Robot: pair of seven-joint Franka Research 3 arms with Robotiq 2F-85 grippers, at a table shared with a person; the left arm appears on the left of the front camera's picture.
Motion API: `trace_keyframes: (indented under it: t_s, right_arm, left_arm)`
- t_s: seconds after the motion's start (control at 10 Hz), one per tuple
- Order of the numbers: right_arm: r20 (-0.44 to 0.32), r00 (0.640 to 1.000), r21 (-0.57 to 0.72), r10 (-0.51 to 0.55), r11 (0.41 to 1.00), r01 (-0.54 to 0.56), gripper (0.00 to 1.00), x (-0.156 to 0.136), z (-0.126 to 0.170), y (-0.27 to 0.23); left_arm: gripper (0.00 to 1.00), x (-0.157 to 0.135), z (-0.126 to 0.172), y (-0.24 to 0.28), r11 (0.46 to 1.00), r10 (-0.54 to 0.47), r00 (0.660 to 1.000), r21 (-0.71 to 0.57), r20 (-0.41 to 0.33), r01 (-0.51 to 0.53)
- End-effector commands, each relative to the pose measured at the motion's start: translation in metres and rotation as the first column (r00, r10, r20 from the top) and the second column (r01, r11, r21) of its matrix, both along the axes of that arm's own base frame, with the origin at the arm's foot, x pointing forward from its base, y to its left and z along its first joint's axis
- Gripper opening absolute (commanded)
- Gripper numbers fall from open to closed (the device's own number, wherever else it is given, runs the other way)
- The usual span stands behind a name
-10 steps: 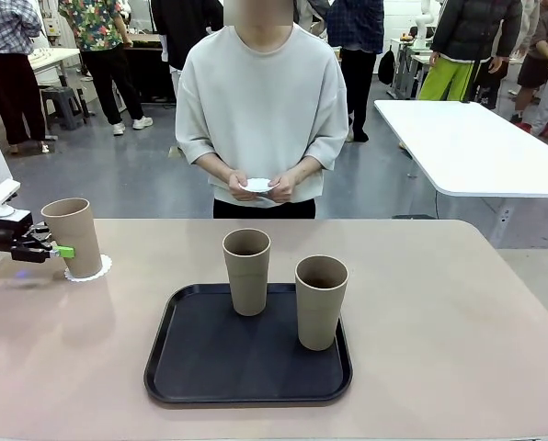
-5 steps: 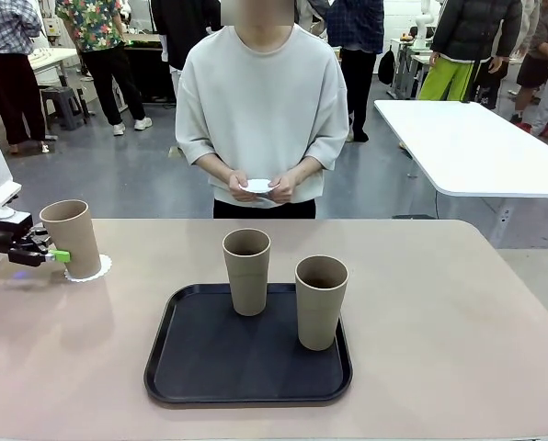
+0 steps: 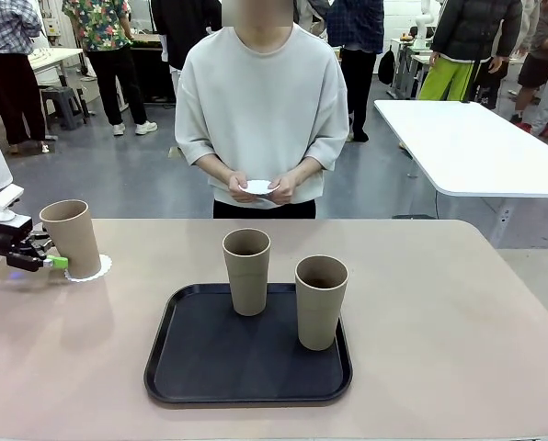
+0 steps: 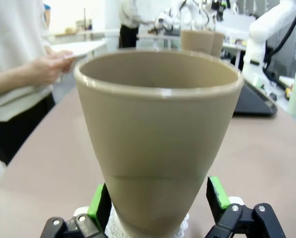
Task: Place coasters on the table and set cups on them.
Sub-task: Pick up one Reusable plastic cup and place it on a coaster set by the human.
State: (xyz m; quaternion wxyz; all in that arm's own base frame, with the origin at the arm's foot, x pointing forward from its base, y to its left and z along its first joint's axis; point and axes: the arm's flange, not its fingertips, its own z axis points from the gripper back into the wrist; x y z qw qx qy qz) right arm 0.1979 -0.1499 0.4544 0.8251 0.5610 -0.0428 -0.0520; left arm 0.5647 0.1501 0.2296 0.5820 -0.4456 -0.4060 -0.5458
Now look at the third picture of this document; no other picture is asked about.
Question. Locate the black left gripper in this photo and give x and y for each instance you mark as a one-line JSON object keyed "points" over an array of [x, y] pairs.
{"points": [[7, 232]]}

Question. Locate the brown paper cup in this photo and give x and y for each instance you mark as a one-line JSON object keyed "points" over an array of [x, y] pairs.
{"points": [[74, 243], [248, 289], [321, 317]]}

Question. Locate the white scalloped paper coaster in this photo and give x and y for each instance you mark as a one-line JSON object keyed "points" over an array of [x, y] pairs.
{"points": [[258, 187], [105, 268]]}

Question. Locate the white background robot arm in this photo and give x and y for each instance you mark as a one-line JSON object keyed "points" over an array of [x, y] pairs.
{"points": [[422, 23]]}

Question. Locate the person's right forearm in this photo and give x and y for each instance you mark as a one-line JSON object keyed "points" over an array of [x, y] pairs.
{"points": [[216, 167]]}

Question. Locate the person's left forearm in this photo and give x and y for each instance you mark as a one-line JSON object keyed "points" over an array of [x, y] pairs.
{"points": [[306, 170]]}

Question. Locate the person's right hand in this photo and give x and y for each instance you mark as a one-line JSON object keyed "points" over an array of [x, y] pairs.
{"points": [[239, 188]]}

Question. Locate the person's left hand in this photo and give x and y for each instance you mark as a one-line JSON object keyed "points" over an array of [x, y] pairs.
{"points": [[285, 190]]}

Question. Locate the grey plastic step stool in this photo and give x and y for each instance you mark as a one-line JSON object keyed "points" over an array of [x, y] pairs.
{"points": [[65, 105]]}

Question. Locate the person in plaid shirt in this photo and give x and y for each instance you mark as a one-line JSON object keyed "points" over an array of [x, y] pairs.
{"points": [[12, 69]]}

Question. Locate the white background desk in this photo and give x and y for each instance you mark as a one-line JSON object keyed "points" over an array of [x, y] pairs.
{"points": [[55, 56]]}

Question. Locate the person in floral shirt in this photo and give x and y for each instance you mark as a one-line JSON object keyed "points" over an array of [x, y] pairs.
{"points": [[113, 55]]}

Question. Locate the black plastic tray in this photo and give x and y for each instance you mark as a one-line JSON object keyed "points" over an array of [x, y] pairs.
{"points": [[237, 367]]}

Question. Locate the person in cream sweatshirt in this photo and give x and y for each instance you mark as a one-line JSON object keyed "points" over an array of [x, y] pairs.
{"points": [[260, 105]]}

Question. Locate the person in black top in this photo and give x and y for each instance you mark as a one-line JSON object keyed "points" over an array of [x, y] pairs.
{"points": [[186, 27]]}

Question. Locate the person in blue checked shirt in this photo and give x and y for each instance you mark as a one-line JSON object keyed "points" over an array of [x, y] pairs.
{"points": [[354, 59]]}

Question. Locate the black backpack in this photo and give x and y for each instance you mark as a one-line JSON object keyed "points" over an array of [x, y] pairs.
{"points": [[386, 66]]}

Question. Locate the white table with grey legs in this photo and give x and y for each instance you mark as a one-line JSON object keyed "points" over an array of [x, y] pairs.
{"points": [[467, 147]]}

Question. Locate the person in black puffer jacket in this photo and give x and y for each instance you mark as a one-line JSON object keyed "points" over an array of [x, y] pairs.
{"points": [[476, 27]]}

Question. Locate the person in dark shorts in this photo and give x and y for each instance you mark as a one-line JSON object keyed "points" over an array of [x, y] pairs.
{"points": [[536, 55]]}

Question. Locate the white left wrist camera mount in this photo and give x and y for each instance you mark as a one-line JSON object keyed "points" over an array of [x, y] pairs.
{"points": [[6, 197]]}

